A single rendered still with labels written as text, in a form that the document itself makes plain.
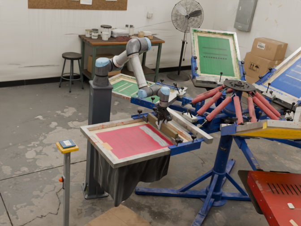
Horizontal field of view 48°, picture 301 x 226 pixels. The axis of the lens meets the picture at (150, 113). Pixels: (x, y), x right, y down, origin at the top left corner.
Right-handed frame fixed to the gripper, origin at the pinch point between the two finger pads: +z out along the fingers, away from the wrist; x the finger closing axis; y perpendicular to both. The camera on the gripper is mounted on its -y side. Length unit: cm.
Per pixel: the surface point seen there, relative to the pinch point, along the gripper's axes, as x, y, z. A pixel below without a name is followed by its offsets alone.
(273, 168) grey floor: -200, 9, 101
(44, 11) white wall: -23, 380, -28
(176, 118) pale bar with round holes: -21.7, 8.1, -1.7
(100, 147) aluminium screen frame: 59, -5, 2
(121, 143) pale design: 38.5, -1.0, 5.3
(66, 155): 79, 11, 13
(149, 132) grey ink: 7.9, 5.4, 4.6
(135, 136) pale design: 22.3, 4.1, 5.3
